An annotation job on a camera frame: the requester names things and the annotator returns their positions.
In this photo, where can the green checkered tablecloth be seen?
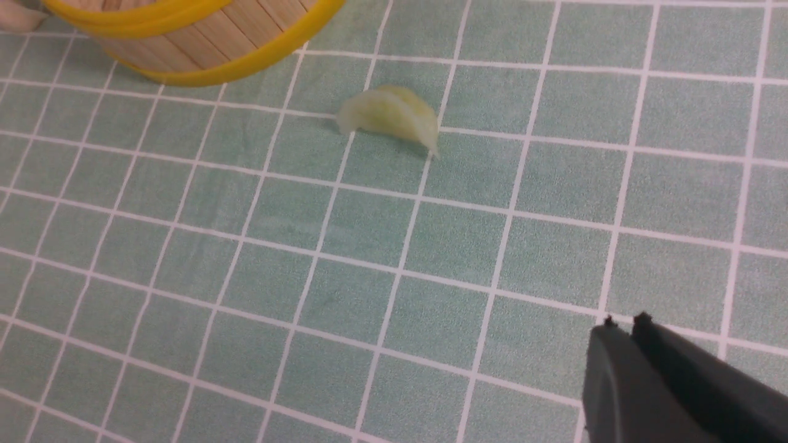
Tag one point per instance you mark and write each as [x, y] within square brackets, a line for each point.
[222, 264]

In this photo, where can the white dumpling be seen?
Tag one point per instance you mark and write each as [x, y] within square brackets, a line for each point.
[16, 18]

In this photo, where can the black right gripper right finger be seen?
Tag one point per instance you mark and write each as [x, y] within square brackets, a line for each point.
[722, 400]

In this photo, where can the bamboo steamer tray yellow rim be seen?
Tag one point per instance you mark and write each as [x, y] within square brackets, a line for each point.
[197, 43]

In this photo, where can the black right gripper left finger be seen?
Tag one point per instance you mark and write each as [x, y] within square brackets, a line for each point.
[648, 385]

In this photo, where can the yellowish dumpling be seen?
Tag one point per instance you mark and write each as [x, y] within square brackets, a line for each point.
[394, 111]

